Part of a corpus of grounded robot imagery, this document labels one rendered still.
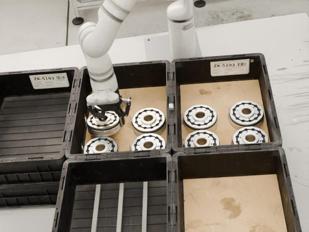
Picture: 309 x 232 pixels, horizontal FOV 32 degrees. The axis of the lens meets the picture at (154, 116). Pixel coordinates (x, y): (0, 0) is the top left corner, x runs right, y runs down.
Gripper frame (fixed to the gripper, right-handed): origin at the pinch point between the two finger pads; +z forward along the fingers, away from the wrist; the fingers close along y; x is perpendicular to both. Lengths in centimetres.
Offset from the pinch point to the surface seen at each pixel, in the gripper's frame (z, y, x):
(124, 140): 4.1, -2.9, 4.5
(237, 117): 1.6, -38.0, 0.9
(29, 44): 85, 82, -163
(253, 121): 1.5, -42.4, 3.0
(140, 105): 4.1, -7.6, -10.7
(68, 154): -6.0, 10.4, 17.7
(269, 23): 17, -57, -68
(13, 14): 84, 100, -200
